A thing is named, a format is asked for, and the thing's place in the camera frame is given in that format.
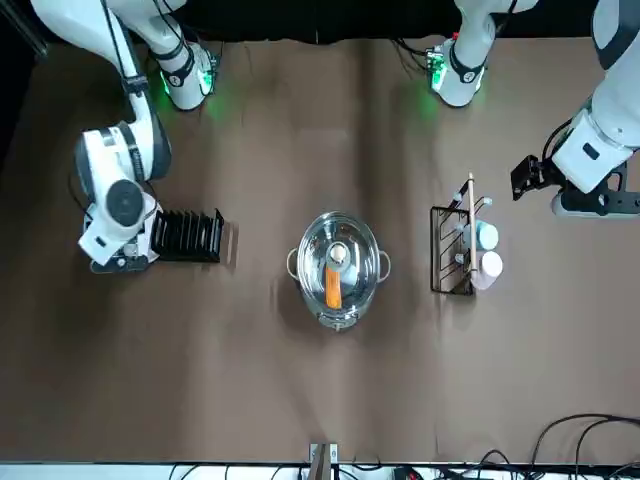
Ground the glass pot lid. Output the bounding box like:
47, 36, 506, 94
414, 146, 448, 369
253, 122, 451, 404
297, 211, 381, 317

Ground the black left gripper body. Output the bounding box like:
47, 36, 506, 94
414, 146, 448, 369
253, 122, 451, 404
542, 158, 569, 190

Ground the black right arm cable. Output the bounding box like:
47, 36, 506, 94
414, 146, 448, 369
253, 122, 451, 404
98, 0, 149, 97

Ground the black wire cup holder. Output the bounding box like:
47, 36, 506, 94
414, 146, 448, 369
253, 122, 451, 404
429, 172, 494, 296

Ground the metal frame rail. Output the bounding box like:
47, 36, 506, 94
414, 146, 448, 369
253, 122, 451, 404
0, 0, 49, 57

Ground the orange carrot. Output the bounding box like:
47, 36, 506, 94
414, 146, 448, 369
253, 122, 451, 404
324, 267, 344, 310

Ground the black slotted drying rack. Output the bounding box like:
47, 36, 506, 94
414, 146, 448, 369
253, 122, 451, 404
149, 207, 225, 264

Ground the light blue cup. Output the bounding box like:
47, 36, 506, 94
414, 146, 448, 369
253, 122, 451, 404
472, 219, 500, 251

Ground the black left arm base cable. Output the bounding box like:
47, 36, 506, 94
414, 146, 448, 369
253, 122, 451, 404
394, 37, 434, 71

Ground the aluminium camera post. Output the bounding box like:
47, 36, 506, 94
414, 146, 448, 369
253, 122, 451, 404
308, 442, 339, 480

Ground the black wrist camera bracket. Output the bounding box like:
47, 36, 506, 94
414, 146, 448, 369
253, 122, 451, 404
89, 254, 162, 274
554, 162, 640, 217

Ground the stainless steel pot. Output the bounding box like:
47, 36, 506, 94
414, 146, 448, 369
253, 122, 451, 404
286, 210, 392, 332

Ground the black right wrist camera bracket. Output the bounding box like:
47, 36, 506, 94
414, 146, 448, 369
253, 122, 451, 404
89, 254, 162, 274

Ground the black left wrist camera bracket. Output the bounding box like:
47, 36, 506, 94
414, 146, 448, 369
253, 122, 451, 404
554, 162, 640, 217

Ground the pale pink cup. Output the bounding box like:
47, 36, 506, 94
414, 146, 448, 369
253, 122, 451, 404
472, 250, 504, 290

